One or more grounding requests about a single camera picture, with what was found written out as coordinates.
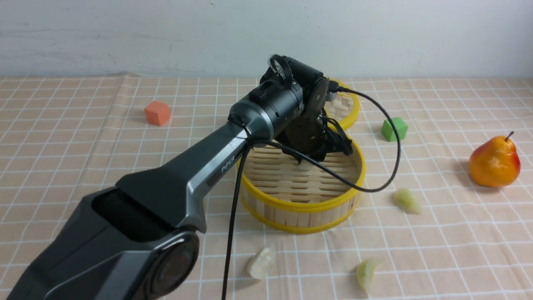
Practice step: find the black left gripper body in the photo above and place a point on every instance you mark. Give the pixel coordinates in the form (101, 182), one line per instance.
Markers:
(295, 94)

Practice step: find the pale green dumpling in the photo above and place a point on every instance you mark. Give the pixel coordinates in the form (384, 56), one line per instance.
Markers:
(406, 201)

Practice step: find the white dumpling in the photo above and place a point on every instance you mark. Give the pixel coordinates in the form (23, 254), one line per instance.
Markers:
(261, 263)

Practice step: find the translucent green crescent dumpling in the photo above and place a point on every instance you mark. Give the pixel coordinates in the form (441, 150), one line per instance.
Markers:
(365, 273)

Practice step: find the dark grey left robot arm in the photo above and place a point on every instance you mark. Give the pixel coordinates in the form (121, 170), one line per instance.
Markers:
(137, 240)

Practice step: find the bamboo steamer lid yellow rim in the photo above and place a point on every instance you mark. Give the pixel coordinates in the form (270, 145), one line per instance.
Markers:
(345, 108)

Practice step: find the bamboo steamer tray yellow rims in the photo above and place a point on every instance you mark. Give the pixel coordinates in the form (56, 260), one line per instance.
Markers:
(294, 197)

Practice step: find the green foam cube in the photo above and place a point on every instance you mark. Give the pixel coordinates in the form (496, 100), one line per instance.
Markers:
(389, 130)

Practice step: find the beige white-grid tablecloth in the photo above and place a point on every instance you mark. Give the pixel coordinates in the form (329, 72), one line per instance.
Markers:
(62, 138)

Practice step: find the orange foam cube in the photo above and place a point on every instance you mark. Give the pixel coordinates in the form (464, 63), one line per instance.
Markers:
(157, 113)

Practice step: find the orange yellow toy pear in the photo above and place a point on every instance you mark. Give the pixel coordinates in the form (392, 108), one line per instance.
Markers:
(495, 164)

